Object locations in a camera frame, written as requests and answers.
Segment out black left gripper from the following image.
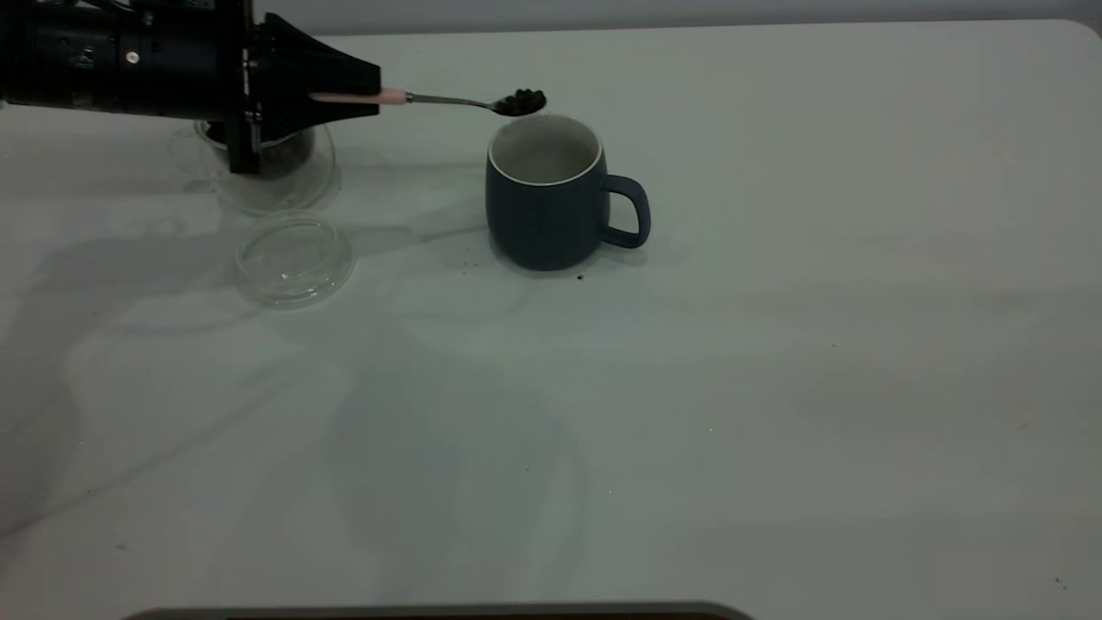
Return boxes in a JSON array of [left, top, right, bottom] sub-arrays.
[[103, 0, 382, 175]]

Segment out pink handled metal spoon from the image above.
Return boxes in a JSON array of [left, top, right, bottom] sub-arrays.
[[312, 88, 548, 118]]

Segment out few scooped coffee beans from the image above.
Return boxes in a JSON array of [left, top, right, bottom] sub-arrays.
[[495, 88, 548, 117]]

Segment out dark grey ceramic mug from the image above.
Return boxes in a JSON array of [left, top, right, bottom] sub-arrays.
[[485, 114, 652, 272]]

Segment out dark coffee bean pile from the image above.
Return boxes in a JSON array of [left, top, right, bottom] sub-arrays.
[[207, 121, 313, 179]]

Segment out clear round glass lid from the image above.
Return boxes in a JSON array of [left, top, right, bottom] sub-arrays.
[[234, 214, 356, 308]]

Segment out clear glass handled cup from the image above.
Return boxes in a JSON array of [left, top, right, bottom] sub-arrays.
[[168, 119, 338, 216]]

